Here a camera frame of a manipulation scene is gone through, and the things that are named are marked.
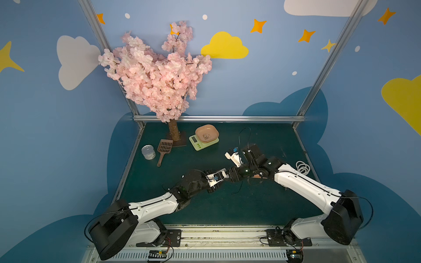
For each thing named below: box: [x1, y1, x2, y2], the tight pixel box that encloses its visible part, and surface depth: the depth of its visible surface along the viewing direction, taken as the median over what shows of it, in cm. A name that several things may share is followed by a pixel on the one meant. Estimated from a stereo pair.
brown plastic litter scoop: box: [156, 139, 174, 168], surface depth 109 cm
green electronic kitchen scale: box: [188, 134, 220, 152], surface depth 110 cm
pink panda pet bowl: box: [195, 124, 220, 144], surface depth 113 cm
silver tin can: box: [141, 144, 157, 160], surface depth 103 cm
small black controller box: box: [286, 249, 304, 263], surface depth 74 cm
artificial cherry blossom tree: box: [98, 20, 212, 142], surface depth 72 cm
